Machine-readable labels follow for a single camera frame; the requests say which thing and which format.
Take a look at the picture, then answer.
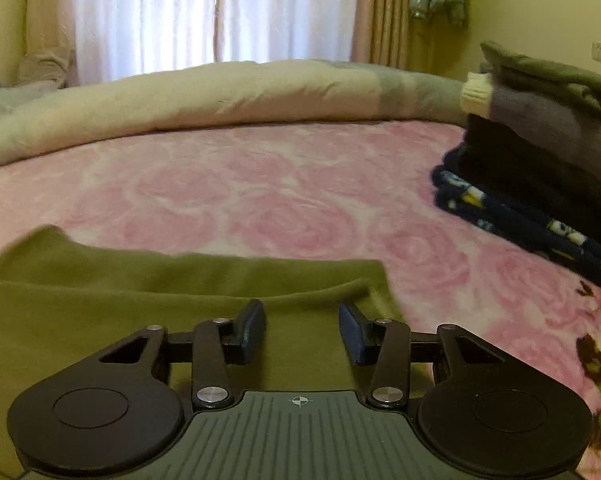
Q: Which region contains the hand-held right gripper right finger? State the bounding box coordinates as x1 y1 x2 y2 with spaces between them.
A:
339 302 506 407

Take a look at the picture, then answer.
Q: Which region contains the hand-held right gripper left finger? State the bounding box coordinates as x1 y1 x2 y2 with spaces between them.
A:
99 299 267 409

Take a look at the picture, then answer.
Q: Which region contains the olive brown garment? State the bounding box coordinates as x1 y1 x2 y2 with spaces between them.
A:
0 225 411 476

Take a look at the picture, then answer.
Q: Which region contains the pink floral bedsheet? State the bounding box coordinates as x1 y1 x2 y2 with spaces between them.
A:
0 120 601 480

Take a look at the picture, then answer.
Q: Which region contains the grey and cream striped duvet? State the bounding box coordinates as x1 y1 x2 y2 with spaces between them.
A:
0 59 474 171

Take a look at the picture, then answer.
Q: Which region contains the folded black garment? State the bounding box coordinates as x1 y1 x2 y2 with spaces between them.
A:
461 114 601 261

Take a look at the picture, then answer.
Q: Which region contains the folded cream knitted garment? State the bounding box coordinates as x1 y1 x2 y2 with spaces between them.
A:
461 72 495 116

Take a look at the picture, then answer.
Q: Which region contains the folded grey garment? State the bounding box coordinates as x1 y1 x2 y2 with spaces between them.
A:
485 80 601 191

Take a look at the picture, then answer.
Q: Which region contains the white sheer curtain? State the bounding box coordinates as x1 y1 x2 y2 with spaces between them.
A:
73 0 361 86

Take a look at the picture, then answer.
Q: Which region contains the pink drape curtain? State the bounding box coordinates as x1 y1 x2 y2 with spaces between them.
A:
25 0 78 61
351 0 414 68

